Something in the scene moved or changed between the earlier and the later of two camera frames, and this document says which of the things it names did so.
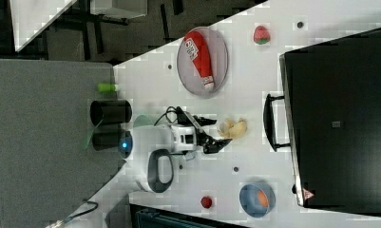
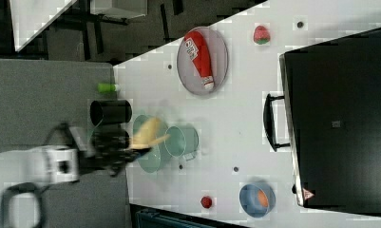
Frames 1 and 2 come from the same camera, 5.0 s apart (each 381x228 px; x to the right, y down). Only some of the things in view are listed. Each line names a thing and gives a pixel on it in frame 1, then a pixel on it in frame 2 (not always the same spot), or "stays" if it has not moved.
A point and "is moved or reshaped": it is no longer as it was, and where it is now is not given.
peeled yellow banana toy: x=232 y=130 is moved or reshaped
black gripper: x=206 y=143 -> x=110 y=150
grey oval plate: x=189 y=76 stays
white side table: x=32 y=18 stays
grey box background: x=119 y=9 stays
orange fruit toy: x=262 y=199 stays
